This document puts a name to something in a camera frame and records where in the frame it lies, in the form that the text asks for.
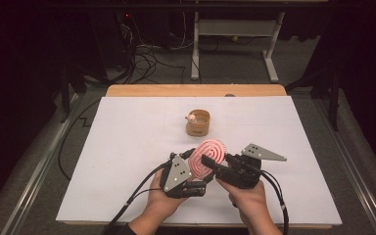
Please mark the dark stand leg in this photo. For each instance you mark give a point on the dark stand leg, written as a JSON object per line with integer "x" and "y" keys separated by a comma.
{"x": 333, "y": 101}
{"x": 66, "y": 94}

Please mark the metal floor rail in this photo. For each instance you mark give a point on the metal floor rail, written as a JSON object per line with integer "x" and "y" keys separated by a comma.
{"x": 355, "y": 176}
{"x": 36, "y": 182}

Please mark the person's left hand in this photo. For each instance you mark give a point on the person's left hand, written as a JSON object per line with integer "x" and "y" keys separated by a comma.
{"x": 163, "y": 204}

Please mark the pink hairbrush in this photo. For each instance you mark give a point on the pink hairbrush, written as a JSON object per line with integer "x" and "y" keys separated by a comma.
{"x": 209, "y": 148}

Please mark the small doll figure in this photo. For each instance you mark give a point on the small doll figure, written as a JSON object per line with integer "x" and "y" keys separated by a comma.
{"x": 192, "y": 118}

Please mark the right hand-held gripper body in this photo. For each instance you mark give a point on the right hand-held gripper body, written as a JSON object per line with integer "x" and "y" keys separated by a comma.
{"x": 244, "y": 171}

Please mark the small yellow-green object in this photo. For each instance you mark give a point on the small yellow-green object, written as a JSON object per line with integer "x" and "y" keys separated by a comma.
{"x": 235, "y": 38}

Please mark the white metal desk frame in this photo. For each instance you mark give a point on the white metal desk frame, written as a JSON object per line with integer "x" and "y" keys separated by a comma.
{"x": 235, "y": 27}

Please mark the wooden table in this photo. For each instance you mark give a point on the wooden table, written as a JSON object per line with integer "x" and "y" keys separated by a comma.
{"x": 163, "y": 90}

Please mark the round wooden cup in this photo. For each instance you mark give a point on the round wooden cup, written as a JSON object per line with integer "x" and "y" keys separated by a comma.
{"x": 199, "y": 129}

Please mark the dark computer tower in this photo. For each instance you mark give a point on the dark computer tower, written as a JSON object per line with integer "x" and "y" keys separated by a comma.
{"x": 111, "y": 42}

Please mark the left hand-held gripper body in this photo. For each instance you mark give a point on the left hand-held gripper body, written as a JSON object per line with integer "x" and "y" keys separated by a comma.
{"x": 176, "y": 171}

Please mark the white board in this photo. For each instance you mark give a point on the white board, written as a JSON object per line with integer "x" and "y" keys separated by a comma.
{"x": 111, "y": 163}

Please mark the person's right hand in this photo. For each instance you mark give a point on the person's right hand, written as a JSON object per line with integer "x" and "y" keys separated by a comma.
{"x": 246, "y": 202}

